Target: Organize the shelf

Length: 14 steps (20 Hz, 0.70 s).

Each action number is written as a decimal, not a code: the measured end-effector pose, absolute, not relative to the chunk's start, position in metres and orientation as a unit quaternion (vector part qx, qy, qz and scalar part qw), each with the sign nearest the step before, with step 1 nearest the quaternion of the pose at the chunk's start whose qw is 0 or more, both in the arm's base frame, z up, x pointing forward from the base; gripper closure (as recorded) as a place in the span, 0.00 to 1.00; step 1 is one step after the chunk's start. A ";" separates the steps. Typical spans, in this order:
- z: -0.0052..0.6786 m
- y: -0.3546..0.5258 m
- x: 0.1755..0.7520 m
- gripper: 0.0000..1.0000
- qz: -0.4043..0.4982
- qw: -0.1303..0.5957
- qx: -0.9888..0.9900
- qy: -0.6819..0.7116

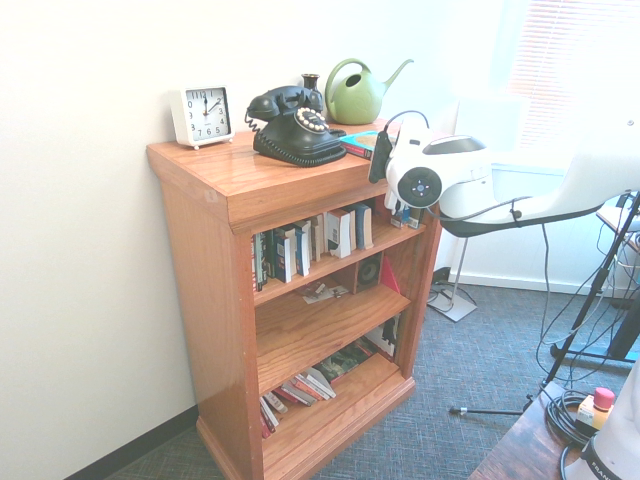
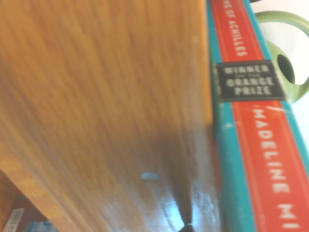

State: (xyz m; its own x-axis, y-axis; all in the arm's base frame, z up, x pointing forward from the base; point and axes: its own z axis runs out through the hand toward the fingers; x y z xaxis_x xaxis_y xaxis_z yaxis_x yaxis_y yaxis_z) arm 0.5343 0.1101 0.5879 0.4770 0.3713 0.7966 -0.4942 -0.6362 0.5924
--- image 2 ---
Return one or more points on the wooden oak bookshelf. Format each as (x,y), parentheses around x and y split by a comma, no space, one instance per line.
(96,96)

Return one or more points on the green plastic watering can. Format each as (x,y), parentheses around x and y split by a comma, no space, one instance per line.
(295,95)

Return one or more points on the teal paperback book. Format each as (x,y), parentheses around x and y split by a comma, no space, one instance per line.
(253,145)

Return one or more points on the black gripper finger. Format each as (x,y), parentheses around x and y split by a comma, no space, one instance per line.
(186,228)

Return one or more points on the blue Thailand guide book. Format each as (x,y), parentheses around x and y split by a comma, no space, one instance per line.
(38,227)

